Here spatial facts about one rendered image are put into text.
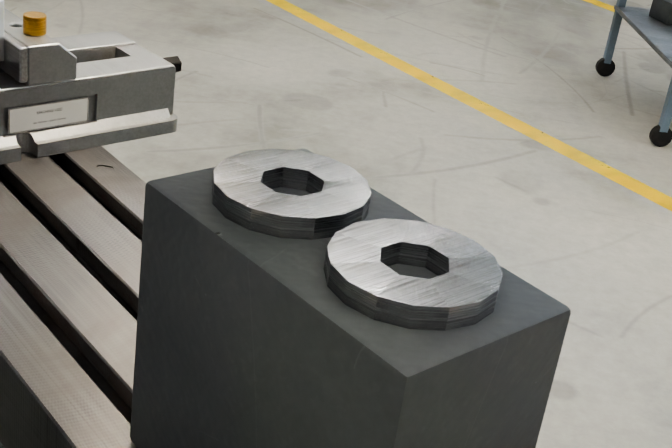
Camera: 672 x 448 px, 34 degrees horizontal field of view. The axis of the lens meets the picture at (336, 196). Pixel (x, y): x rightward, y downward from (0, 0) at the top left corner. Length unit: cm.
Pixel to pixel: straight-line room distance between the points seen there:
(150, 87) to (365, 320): 67
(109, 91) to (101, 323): 35
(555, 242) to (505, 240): 15
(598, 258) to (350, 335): 273
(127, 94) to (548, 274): 207
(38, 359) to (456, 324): 37
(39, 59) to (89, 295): 29
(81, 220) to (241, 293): 43
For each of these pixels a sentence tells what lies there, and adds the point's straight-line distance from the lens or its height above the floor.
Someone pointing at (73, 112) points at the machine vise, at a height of 98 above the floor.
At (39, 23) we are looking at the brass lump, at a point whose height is 107.
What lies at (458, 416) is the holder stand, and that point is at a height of 110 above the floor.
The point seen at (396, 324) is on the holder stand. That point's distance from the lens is 52.
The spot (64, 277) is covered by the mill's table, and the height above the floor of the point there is 95.
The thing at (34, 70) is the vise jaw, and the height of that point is 103.
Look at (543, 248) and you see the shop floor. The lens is 320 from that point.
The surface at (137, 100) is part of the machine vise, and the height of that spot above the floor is 98.
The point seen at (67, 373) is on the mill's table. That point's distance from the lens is 79.
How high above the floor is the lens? 141
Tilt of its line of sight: 25 degrees down
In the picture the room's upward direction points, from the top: 8 degrees clockwise
